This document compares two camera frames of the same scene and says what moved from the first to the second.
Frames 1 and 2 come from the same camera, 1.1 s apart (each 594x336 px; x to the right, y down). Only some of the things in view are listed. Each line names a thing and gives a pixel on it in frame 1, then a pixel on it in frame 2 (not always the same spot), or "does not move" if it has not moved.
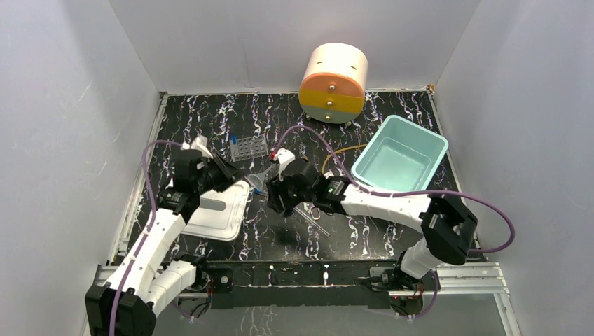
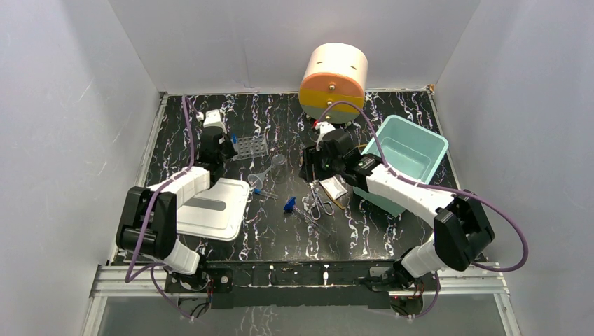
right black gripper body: [274, 198] -> [311, 162]
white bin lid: [220, 214] does not move
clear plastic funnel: [256, 179] does not move
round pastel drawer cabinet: [333, 87] does not move
